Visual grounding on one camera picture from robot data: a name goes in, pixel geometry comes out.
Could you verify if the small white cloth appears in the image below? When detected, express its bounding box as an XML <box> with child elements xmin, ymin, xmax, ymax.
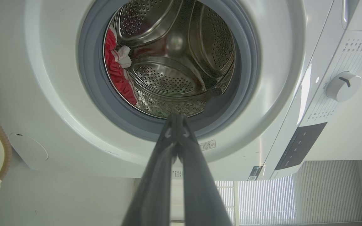
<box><xmin>116</xmin><ymin>46</ymin><xmax>132</xmax><ymax>68</ymax></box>

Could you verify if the grey rubber door gasket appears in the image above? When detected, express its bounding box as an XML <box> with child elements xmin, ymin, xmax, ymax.
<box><xmin>78</xmin><ymin>0</ymin><xmax>261</xmax><ymax>142</ymax></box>

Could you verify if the round white filter cover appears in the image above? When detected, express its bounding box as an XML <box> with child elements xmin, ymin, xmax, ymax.
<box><xmin>9</xmin><ymin>132</ymin><xmax>49</xmax><ymax>162</ymax></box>

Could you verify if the white front-load washing machine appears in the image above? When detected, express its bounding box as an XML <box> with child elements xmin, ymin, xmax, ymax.
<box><xmin>0</xmin><ymin>0</ymin><xmax>362</xmax><ymax>181</ymax></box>

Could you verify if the black energy label sticker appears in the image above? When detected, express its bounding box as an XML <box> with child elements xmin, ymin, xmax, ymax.
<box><xmin>248</xmin><ymin>166</ymin><xmax>263</xmax><ymax>181</ymax></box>

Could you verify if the stainless steel washing machine drum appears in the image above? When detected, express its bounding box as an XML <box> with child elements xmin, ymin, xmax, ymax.
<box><xmin>103</xmin><ymin>0</ymin><xmax>236</xmax><ymax>119</ymax></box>

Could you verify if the warning triangle sticker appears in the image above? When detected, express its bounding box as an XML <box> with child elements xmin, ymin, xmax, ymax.
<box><xmin>199</xmin><ymin>140</ymin><xmax>217</xmax><ymax>151</ymax></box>

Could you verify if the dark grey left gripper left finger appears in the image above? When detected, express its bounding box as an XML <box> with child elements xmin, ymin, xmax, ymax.
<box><xmin>121</xmin><ymin>114</ymin><xmax>179</xmax><ymax>226</ymax></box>

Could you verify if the white round dial knob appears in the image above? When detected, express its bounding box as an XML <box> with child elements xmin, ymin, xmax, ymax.
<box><xmin>326</xmin><ymin>71</ymin><xmax>362</xmax><ymax>103</ymax></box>

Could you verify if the red and white garment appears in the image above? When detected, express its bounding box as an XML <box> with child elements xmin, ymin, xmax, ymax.
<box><xmin>104</xmin><ymin>28</ymin><xmax>138</xmax><ymax>106</ymax></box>

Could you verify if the black control button panel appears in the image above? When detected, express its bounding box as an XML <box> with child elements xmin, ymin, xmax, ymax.
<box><xmin>274</xmin><ymin>122</ymin><xmax>328</xmax><ymax>171</ymax></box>

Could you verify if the white window blind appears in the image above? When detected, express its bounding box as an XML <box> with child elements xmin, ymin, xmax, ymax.
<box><xmin>214</xmin><ymin>160</ymin><xmax>362</xmax><ymax>226</ymax></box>

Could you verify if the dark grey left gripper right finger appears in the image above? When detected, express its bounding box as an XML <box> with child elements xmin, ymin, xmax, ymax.
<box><xmin>178</xmin><ymin>114</ymin><xmax>233</xmax><ymax>226</ymax></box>

